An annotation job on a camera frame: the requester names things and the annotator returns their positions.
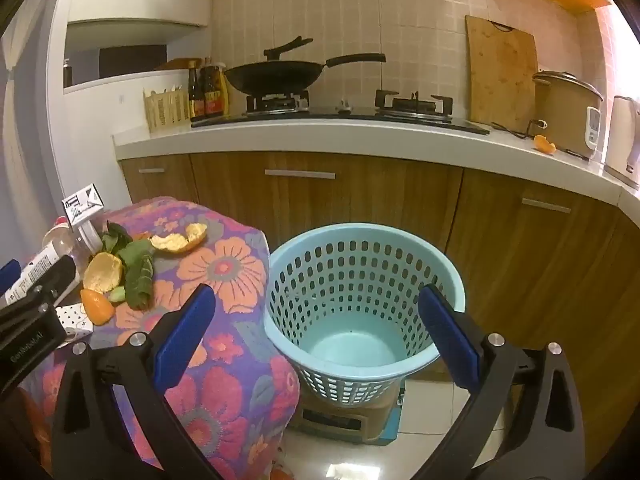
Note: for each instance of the clear plastic bottle red cap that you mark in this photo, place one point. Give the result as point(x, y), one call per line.
point(35, 272)

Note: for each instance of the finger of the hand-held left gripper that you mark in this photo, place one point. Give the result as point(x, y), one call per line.
point(9, 275)
point(62, 277)

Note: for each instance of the white curved partition shelf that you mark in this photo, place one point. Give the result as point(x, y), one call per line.
point(135, 25)

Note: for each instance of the wicker basket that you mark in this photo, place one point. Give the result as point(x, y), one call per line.
point(167, 110)

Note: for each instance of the floral printed cloth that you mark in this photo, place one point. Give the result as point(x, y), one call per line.
point(225, 270)

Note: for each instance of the bread roll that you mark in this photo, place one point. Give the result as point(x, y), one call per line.
point(96, 307)

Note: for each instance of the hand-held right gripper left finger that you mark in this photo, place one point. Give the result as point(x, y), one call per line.
point(185, 335)

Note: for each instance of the silver crumpled wrapper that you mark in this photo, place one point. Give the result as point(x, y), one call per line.
point(72, 320)

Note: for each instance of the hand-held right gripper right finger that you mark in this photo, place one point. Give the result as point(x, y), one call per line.
point(450, 340)

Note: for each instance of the white electric kettle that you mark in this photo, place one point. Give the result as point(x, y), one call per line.
point(622, 140)

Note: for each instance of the dark green leaf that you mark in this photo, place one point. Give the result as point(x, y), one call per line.
point(116, 237)

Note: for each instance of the beige rice cooker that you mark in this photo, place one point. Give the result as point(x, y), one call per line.
point(565, 115)

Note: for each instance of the red label sauce bottle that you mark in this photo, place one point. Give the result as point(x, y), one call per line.
point(211, 95)

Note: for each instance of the white printed carton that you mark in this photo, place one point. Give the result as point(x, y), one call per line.
point(82, 204)

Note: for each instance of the small orange peel piece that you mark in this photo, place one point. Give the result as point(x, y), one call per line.
point(544, 146)

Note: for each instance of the yellow oil bottle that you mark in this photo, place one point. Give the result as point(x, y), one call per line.
point(225, 92)

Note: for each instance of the black wok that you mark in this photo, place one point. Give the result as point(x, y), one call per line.
point(272, 77)

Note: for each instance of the light blue perforated plastic basket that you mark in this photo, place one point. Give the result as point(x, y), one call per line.
point(350, 350)

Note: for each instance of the small pale green stem piece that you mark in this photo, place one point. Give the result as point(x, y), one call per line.
point(116, 294)

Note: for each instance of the dark soy sauce bottle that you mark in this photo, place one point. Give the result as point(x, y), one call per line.
point(193, 95)

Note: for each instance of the wooden kitchen cabinet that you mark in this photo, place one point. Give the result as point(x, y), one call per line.
point(400, 210)

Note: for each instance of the black glass gas cooktop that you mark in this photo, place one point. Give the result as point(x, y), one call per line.
point(350, 116)

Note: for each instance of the cardboard box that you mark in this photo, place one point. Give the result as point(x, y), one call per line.
point(350, 415)

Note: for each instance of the wooden cutting board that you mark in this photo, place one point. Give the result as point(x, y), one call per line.
point(500, 75)

